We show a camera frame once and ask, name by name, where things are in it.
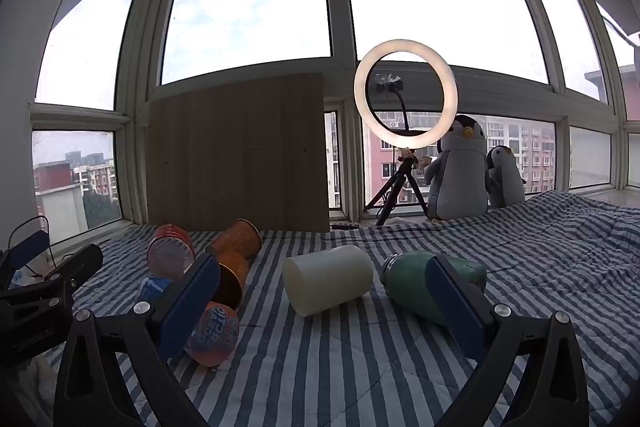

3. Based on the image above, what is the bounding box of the ring light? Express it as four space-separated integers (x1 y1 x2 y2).
353 38 458 152

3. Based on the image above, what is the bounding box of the wooden board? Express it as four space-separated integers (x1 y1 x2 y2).
145 72 331 233

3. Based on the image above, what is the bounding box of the white cup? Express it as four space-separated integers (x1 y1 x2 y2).
282 244 375 319

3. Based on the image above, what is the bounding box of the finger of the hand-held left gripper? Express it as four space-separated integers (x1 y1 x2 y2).
0 229 52 293
27 243 104 305

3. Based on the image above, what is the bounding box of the orange printed cup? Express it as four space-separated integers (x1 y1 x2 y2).
184 301 240 368

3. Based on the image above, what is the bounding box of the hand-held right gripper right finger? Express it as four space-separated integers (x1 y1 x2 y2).
425 254 591 427

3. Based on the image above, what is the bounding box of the large penguin plush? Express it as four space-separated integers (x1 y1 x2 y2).
424 114 490 222

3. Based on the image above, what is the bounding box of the striped blanket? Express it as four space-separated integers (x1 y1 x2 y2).
30 189 640 427

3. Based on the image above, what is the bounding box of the small penguin plush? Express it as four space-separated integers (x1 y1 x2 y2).
486 145 527 209

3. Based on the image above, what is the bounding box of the black tripod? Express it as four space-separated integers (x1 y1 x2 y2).
364 147 431 227

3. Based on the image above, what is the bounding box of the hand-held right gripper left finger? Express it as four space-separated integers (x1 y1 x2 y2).
52 251 222 427

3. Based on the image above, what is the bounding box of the black cable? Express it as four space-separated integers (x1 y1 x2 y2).
7 215 52 269

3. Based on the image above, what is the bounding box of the pale cloth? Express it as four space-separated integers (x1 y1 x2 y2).
0 349 57 427

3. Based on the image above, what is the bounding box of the green metal bottle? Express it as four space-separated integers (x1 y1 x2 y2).
378 251 488 327

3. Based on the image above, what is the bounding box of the red translucent cup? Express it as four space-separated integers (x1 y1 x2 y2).
146 223 197 282

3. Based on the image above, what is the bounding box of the blue cup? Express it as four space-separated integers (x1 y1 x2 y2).
137 276 174 308

